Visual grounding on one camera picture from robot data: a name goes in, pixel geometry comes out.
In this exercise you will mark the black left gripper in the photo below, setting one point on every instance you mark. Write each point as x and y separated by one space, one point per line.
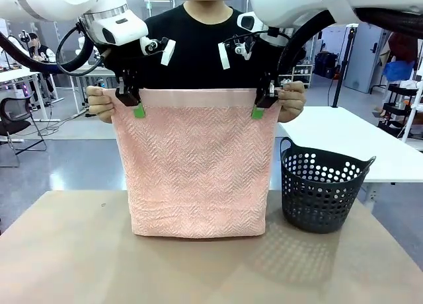
127 61

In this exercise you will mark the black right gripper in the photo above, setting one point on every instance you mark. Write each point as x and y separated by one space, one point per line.
271 66

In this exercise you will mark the pink towel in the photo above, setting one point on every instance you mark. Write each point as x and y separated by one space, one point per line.
198 165

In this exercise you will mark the dark perforated laundry basket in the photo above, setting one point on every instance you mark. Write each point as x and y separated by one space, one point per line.
317 201

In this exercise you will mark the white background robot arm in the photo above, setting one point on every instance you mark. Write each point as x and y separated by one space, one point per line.
80 48

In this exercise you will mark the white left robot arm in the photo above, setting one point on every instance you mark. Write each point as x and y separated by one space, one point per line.
49 3

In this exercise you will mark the person's left hand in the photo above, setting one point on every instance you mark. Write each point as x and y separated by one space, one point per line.
292 99

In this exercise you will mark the person's right hand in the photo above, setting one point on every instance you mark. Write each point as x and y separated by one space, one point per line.
99 102

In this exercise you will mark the white shoe rack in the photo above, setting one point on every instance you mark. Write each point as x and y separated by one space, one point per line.
302 74

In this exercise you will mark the long white table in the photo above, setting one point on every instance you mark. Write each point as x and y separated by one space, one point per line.
330 129

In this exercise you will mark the black bag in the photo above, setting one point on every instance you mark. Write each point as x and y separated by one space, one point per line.
326 64

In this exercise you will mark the black tripod pole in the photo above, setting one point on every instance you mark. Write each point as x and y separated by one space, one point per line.
345 62

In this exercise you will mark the person in black t-shirt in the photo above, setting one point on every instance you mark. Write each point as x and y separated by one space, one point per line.
198 39

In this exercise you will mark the seated person in varsity jacket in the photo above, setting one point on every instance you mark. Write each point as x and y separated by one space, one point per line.
41 51

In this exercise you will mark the grey door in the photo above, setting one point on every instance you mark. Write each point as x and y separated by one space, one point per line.
367 53

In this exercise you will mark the white desk with monitor lights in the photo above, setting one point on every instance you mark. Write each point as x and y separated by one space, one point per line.
16 75

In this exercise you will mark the black mesh office chair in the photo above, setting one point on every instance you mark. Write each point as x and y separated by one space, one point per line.
13 125

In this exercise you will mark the black utility cart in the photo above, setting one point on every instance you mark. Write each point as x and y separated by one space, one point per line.
396 109

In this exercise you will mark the blue bag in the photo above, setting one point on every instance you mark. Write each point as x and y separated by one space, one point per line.
398 71

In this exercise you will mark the dark red jacket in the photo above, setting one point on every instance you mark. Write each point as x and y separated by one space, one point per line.
403 48

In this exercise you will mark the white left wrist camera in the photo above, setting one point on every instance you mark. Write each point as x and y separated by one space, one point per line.
168 53

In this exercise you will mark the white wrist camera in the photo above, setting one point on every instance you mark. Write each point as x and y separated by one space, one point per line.
224 56
168 53

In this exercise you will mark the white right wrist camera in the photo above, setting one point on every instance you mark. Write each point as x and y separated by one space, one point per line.
224 56

